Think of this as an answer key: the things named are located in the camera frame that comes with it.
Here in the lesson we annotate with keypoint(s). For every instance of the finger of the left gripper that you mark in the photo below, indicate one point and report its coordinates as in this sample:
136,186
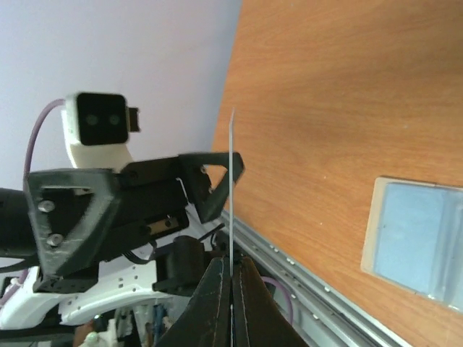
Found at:
71,211
209,201

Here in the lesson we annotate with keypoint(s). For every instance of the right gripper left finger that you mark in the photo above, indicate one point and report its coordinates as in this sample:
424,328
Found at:
206,319

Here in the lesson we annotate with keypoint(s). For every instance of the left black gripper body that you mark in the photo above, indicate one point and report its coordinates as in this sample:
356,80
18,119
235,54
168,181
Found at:
155,194

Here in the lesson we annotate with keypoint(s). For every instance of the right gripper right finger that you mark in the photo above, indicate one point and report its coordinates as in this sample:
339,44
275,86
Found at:
257,319

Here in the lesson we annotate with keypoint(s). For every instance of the teal card dark stripe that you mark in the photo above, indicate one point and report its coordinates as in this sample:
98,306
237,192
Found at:
231,191

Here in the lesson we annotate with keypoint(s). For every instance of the translucent grey card holder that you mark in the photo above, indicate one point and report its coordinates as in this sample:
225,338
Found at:
413,238

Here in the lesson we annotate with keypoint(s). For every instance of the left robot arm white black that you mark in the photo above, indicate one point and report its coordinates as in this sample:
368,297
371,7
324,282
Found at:
38,307

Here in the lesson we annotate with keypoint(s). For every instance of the aluminium front rail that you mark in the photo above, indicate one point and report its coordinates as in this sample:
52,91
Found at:
322,316

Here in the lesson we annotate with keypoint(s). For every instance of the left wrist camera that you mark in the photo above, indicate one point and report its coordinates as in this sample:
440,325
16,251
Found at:
96,130

